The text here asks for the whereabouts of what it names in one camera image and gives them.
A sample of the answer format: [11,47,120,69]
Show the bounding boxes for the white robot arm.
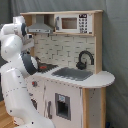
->
[0,16,55,128]

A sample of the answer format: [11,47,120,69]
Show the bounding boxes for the wooden toy kitchen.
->
[23,10,115,128]

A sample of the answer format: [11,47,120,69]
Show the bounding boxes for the black toy faucet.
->
[76,50,94,70]

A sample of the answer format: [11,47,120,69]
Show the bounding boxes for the black stovetop red burners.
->
[38,63,56,73]

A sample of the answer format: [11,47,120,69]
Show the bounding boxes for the red stove knob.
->
[32,81,37,87]

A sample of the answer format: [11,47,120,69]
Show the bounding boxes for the ice dispenser panel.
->
[55,93,71,120]

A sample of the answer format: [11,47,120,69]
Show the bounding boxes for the toy microwave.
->
[55,14,92,34]

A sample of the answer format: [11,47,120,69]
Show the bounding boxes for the grey range hood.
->
[28,15,54,34]

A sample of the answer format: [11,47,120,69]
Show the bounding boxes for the oven door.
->
[31,99,38,110]

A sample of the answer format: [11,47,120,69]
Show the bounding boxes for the grey cabinet door handle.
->
[47,101,52,119]

